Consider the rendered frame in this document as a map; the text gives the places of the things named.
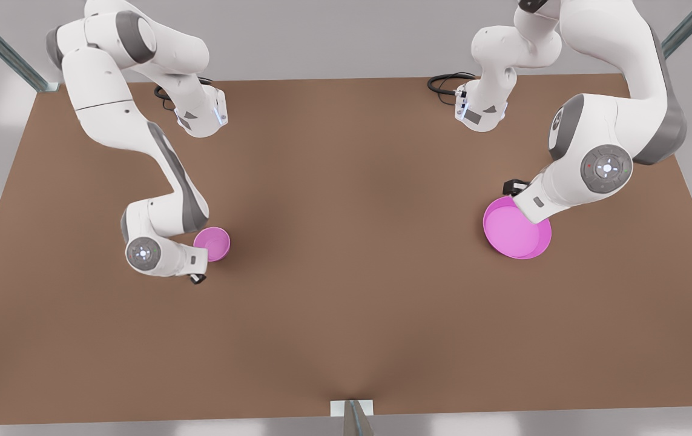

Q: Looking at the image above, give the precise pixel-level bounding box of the pink plate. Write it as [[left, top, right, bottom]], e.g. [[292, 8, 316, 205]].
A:
[[483, 195, 553, 260]]

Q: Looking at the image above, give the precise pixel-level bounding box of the pink bowl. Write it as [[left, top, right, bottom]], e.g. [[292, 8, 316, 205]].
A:
[[194, 227, 231, 262]]

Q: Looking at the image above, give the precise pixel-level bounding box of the black cable loop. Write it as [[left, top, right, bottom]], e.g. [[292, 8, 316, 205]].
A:
[[154, 77, 214, 111], [427, 72, 479, 99]]

